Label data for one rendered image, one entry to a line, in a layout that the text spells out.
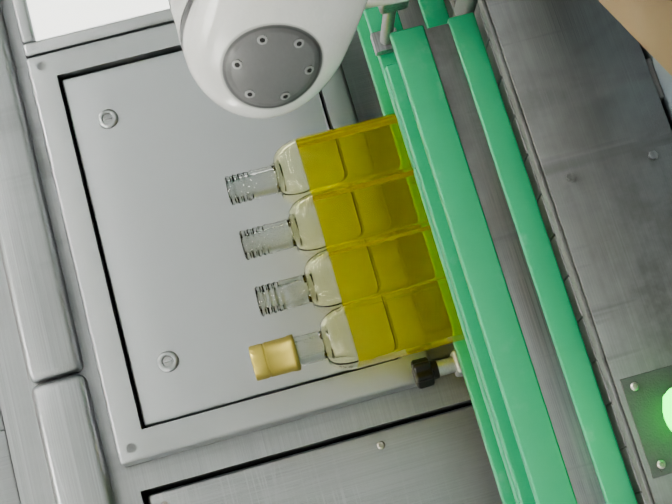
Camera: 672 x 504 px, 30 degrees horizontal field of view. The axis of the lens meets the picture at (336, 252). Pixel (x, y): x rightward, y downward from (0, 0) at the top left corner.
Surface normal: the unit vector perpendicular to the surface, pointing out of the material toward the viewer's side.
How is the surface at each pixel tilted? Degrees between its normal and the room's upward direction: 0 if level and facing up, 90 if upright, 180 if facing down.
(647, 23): 0
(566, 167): 90
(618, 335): 90
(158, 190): 90
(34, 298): 90
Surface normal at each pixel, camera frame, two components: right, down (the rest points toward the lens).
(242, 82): 0.03, 0.68
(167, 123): 0.01, -0.25
